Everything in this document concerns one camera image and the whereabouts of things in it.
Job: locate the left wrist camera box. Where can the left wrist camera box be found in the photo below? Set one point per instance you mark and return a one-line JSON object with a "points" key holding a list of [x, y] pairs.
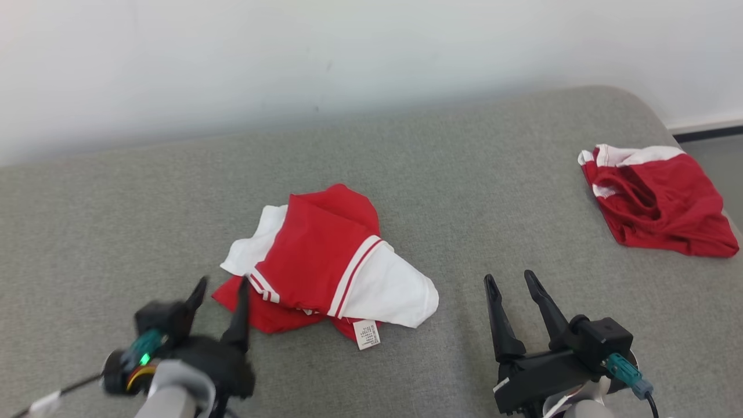
{"points": [[159, 316]]}

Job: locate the grey fabric sofa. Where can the grey fabric sofa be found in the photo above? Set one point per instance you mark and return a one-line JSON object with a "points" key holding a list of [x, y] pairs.
{"points": [[464, 174]]}

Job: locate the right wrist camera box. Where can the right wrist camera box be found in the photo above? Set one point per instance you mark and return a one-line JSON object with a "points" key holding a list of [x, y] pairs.
{"points": [[603, 339]]}

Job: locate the red basketball jersey white sleeves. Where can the red basketball jersey white sleeves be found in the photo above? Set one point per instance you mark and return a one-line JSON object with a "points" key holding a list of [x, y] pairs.
{"points": [[313, 255]]}

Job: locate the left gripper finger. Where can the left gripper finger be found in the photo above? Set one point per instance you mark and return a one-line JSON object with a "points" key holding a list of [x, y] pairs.
{"points": [[241, 325], [196, 302]]}

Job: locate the wall baseboard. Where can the wall baseboard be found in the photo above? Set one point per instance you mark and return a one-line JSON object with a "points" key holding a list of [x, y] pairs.
{"points": [[708, 133]]}

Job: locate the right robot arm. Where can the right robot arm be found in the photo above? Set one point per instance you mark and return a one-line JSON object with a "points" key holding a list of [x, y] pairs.
{"points": [[580, 409]]}

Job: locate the red shorts with white stripe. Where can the red shorts with white stripe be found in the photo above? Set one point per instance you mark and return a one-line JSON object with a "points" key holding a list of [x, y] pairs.
{"points": [[662, 203]]}

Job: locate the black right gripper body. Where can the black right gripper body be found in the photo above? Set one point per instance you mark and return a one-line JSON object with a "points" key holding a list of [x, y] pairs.
{"points": [[540, 377]]}

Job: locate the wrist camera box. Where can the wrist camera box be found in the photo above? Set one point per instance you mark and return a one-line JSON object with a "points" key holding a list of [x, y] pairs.
{"points": [[159, 316], [603, 339]]}

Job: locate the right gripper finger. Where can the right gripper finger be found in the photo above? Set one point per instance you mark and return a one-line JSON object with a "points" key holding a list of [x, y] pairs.
{"points": [[502, 331], [551, 322]]}

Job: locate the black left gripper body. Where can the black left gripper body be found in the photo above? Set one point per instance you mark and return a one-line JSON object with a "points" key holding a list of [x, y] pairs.
{"points": [[226, 368]]}

